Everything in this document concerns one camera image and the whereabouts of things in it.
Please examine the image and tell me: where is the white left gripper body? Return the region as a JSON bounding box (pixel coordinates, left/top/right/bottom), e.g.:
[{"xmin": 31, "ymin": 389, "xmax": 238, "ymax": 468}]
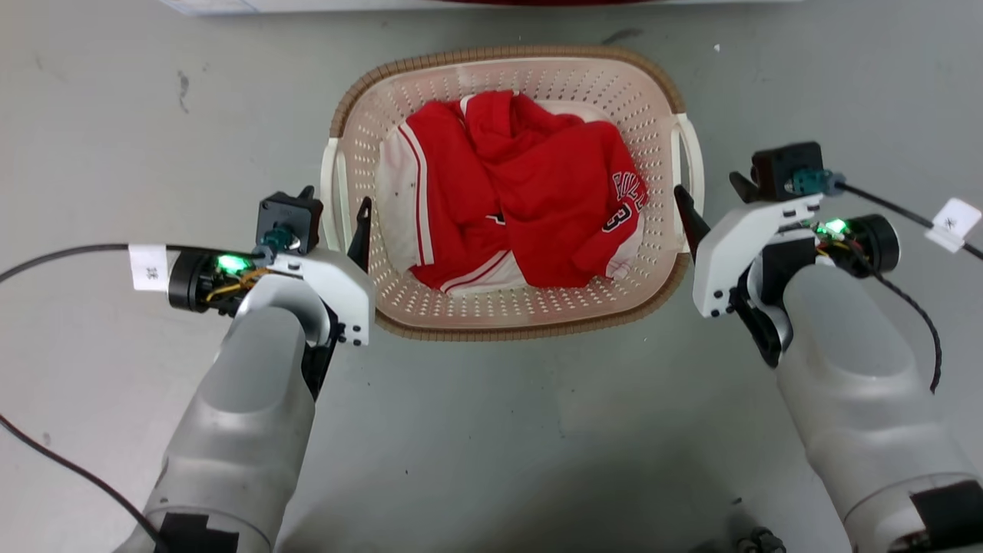
[{"xmin": 265, "ymin": 246, "xmax": 377, "ymax": 346}]

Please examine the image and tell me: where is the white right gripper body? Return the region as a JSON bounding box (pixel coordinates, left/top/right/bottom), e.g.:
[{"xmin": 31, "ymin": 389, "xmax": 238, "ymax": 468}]
[{"xmin": 693, "ymin": 194, "xmax": 822, "ymax": 318}]

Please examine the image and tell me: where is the cream plastic laundry basket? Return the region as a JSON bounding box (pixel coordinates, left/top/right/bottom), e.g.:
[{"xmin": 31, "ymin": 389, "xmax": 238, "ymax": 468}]
[{"xmin": 320, "ymin": 45, "xmax": 705, "ymax": 343}]

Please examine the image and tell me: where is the red and white jersey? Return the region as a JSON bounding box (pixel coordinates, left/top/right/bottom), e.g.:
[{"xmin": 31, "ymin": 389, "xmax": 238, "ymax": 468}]
[{"xmin": 375, "ymin": 90, "xmax": 650, "ymax": 296}]

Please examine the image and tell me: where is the black right camera cable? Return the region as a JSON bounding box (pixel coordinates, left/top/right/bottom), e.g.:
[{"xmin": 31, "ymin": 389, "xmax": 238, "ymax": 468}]
[{"xmin": 833, "ymin": 180, "xmax": 983, "ymax": 262}]

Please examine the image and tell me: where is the white left cable label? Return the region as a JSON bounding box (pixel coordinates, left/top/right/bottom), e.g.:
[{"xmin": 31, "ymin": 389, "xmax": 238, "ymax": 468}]
[{"xmin": 129, "ymin": 244, "xmax": 168, "ymax": 291}]

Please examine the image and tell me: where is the white cable label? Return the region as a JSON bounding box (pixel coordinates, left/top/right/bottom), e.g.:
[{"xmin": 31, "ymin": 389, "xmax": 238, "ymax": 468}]
[
  {"xmin": 129, "ymin": 244, "xmax": 168, "ymax": 291},
  {"xmin": 925, "ymin": 198, "xmax": 982, "ymax": 253}
]

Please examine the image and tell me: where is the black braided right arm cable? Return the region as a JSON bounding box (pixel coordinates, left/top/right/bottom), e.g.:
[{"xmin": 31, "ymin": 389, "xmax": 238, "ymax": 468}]
[{"xmin": 845, "ymin": 242, "xmax": 944, "ymax": 394}]

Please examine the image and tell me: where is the white right cable label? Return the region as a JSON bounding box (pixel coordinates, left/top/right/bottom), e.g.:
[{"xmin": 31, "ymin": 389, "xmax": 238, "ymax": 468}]
[{"xmin": 925, "ymin": 198, "xmax": 982, "ymax": 253}]

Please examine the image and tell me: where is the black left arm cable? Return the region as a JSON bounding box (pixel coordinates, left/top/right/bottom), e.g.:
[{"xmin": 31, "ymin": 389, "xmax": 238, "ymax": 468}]
[{"xmin": 0, "ymin": 243, "xmax": 262, "ymax": 553}]

